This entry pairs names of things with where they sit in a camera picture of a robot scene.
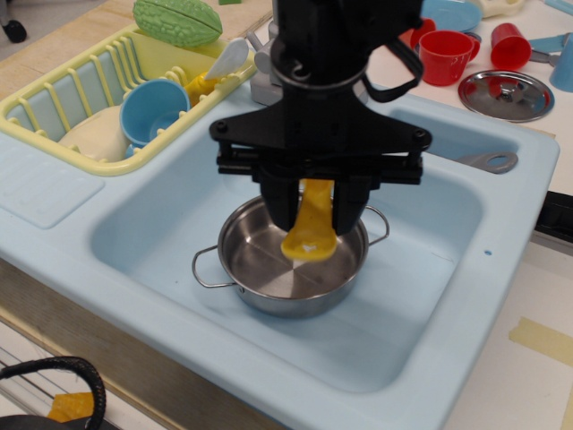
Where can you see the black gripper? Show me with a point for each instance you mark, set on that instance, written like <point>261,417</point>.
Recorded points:
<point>314,133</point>

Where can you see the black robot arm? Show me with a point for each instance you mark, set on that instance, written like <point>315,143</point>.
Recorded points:
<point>328,44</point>

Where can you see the stainless steel pot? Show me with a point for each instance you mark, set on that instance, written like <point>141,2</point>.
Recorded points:
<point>248,251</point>

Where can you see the steel pot lid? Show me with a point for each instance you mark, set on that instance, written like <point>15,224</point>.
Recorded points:
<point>505,95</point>

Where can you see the grey toy faucet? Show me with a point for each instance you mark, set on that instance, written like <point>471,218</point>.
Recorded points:
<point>265,86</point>

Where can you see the light blue toy sink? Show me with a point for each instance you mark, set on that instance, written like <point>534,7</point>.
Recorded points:
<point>393,355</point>

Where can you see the blue plastic cup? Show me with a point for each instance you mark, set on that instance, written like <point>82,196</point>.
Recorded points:
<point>150,107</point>

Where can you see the red plastic mug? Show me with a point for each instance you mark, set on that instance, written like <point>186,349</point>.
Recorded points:
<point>445,55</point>

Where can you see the green toy bitter gourd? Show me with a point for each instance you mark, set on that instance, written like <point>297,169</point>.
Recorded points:
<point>178,23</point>

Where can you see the cream plastic plate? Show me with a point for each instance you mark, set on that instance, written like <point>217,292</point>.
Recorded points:
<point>99,137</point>

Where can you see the light blue plate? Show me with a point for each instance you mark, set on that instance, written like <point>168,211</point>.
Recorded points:
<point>452,15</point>

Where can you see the yellow dish rack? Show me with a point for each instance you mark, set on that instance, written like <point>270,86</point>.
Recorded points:
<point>43,112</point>

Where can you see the red plastic tumbler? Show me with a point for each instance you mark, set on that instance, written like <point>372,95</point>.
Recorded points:
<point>510,49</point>

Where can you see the beige masking tape strip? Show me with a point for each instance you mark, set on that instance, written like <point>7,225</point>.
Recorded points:
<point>544,340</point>

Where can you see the cream plastic dish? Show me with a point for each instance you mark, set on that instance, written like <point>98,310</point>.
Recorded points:
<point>493,8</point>

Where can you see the light blue cup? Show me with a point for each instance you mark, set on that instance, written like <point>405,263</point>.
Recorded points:
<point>561,77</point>

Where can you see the light blue utensil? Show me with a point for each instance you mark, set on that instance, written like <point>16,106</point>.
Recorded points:
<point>551,44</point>

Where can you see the yellow tape piece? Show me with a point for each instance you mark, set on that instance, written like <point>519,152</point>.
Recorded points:
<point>71,406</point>

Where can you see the black caster wheel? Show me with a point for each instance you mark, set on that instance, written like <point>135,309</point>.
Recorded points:
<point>15,31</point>

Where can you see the grey utensil handle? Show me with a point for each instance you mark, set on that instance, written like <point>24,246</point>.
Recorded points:
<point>497,163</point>

